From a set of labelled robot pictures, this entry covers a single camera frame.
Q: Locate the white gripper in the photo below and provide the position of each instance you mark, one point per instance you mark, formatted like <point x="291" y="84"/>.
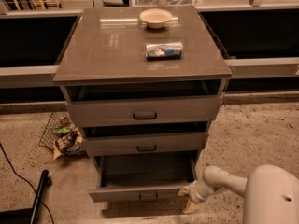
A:
<point x="195" y="192"/>

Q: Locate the grey bottom drawer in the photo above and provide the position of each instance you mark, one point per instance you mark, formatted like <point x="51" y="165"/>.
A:
<point x="143" y="177"/>

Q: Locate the grey drawer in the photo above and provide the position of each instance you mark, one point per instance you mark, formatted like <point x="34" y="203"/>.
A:
<point x="143" y="103"/>
<point x="145" y="138"/>
<point x="143" y="177"/>

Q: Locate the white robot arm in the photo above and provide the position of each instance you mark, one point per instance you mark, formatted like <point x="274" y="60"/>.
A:
<point x="270" y="193"/>

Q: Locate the grey top drawer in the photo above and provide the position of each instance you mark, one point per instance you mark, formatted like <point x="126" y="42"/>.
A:
<point x="143" y="103"/>

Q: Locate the grey middle drawer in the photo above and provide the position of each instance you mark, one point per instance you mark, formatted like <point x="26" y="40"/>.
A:
<point x="145" y="138"/>

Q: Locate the grey drawer cabinet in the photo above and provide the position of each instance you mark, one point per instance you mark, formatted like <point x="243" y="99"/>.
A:
<point x="108" y="46"/>

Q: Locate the brown snack bag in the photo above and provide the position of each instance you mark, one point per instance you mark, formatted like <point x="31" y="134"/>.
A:
<point x="69" y="144"/>

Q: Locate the grey metal railing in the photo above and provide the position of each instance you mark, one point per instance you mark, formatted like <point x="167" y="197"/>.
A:
<point x="41" y="76"/>

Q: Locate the green snack bag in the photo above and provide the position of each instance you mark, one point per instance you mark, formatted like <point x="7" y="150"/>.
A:
<point x="61" y="131"/>

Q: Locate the crushed silver blue can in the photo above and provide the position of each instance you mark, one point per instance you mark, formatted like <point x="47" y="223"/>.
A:
<point x="172" y="50"/>

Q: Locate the black stand leg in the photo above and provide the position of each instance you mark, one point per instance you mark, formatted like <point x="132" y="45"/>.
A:
<point x="27" y="215"/>

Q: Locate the white bowl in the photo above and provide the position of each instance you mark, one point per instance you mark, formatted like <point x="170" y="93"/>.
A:
<point x="155" y="18"/>

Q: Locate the wire basket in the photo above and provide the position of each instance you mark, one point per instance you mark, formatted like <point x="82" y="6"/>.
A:
<point x="56" y="119"/>

